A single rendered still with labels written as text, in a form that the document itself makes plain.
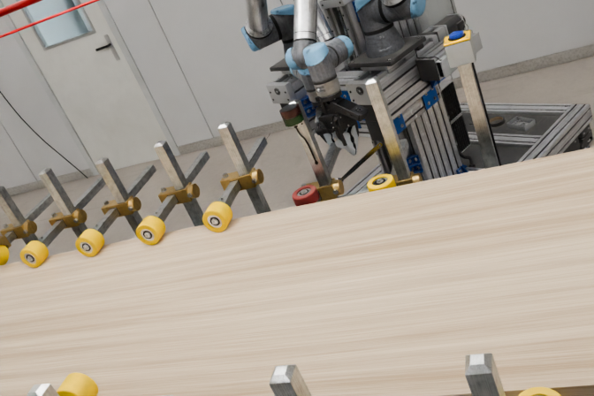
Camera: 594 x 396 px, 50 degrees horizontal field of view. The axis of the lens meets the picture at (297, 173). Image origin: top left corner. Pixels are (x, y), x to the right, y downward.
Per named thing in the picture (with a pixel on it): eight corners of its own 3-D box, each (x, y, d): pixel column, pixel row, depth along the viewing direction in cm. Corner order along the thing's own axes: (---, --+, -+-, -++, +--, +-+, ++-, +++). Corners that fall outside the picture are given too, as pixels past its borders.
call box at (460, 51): (452, 62, 180) (444, 35, 177) (476, 55, 177) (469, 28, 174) (451, 71, 174) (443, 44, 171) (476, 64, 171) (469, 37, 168)
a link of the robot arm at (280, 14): (310, 30, 276) (299, 1, 271) (282, 43, 274) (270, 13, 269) (301, 27, 287) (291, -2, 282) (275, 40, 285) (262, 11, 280)
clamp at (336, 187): (308, 196, 214) (301, 184, 212) (345, 189, 208) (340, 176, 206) (303, 206, 209) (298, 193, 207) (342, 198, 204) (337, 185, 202)
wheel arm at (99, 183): (101, 184, 268) (96, 177, 266) (108, 182, 266) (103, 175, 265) (31, 257, 226) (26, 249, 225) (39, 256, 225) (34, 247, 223)
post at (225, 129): (275, 241, 226) (220, 122, 206) (284, 239, 224) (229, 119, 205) (272, 247, 223) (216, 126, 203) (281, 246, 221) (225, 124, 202)
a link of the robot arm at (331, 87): (341, 74, 194) (325, 85, 189) (346, 87, 196) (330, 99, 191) (323, 76, 200) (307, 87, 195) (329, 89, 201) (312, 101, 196)
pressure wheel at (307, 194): (307, 216, 207) (294, 186, 203) (330, 211, 204) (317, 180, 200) (301, 230, 201) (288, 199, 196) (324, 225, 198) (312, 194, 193)
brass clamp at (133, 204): (114, 211, 238) (108, 200, 236) (143, 204, 233) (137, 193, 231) (106, 220, 233) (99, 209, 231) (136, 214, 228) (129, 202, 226)
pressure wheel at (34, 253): (52, 250, 226) (43, 262, 231) (34, 236, 225) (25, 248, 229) (42, 260, 221) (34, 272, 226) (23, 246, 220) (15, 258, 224)
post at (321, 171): (340, 226, 216) (288, 100, 196) (350, 224, 214) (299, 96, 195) (338, 232, 213) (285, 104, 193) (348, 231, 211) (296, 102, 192)
